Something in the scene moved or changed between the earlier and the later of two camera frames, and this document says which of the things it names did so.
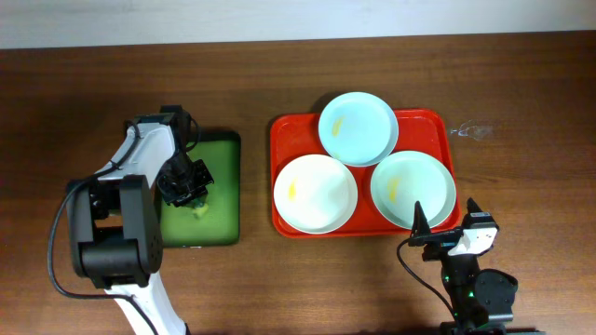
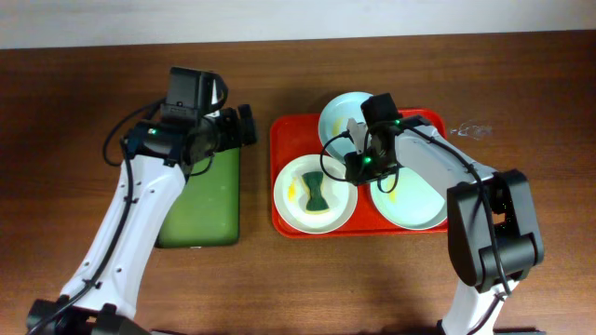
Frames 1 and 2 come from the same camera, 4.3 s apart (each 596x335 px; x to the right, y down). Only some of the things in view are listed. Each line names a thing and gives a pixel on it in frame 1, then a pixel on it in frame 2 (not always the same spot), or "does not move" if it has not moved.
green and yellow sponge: [199, 212] to [315, 204]
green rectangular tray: [214, 219] does not move
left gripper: [191, 189] to [246, 124]
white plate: [316, 194] does not move
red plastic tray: [433, 131] does not move
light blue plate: [358, 129] does not move
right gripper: [435, 244] to [357, 176]
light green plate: [407, 178] does not move
